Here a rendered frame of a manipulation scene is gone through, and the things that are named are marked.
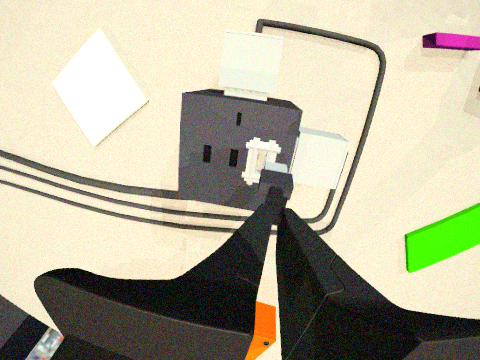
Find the magenta rectangular block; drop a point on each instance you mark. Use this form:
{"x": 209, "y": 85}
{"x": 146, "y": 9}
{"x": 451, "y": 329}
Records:
{"x": 449, "y": 41}

